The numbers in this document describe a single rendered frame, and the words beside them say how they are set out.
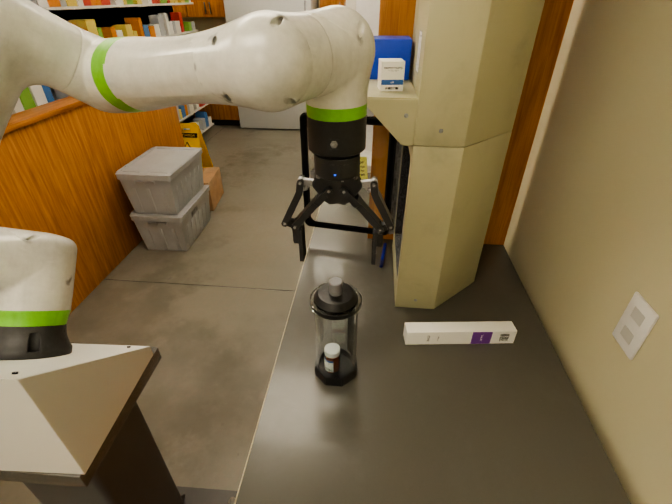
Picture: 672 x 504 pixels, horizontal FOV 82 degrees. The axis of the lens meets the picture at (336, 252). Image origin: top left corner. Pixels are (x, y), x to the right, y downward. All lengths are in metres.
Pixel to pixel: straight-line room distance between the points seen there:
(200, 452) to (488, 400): 1.39
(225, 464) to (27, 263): 1.30
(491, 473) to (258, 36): 0.81
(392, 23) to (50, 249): 0.99
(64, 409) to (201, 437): 1.25
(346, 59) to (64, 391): 0.70
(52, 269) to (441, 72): 0.87
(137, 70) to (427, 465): 0.83
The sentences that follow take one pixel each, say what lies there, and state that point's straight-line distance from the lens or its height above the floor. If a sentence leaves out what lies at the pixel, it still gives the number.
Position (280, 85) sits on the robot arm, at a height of 1.60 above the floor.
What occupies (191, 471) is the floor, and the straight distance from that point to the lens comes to 1.98.
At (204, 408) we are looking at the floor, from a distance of 2.13.
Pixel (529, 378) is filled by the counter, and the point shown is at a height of 0.94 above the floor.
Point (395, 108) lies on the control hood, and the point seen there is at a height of 1.49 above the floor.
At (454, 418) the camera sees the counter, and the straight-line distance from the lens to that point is 0.92.
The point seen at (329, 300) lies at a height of 1.18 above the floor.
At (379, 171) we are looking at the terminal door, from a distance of 1.25.
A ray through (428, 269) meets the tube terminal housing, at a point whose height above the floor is 1.08.
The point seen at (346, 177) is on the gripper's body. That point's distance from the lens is 0.62.
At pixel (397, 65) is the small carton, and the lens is 0.92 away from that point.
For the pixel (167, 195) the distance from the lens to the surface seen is 3.03.
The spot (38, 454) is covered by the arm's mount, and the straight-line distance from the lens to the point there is 0.94.
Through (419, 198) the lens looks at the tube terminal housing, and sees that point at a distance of 0.94.
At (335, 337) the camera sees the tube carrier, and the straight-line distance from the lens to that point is 0.81.
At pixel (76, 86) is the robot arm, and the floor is 1.56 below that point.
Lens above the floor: 1.69
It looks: 34 degrees down
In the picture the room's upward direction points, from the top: straight up
